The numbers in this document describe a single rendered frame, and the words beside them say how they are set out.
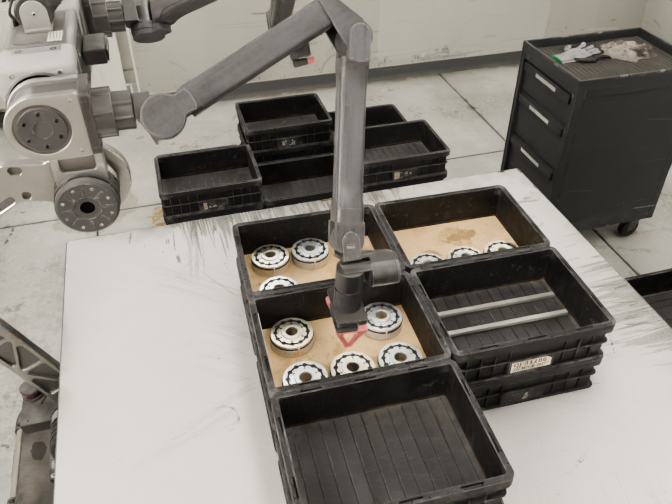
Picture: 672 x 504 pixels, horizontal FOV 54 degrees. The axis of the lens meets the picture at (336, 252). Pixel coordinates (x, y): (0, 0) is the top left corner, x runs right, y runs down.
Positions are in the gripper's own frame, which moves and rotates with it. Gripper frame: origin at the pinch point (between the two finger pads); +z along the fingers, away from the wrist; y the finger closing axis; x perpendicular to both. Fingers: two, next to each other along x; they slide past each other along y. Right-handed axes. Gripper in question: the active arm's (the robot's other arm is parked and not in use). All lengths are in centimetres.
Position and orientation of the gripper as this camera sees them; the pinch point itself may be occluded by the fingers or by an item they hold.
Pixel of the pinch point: (344, 333)
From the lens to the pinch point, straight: 143.5
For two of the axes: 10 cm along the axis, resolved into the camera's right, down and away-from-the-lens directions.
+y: -2.2, -6.6, 7.2
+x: -9.7, 1.1, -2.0
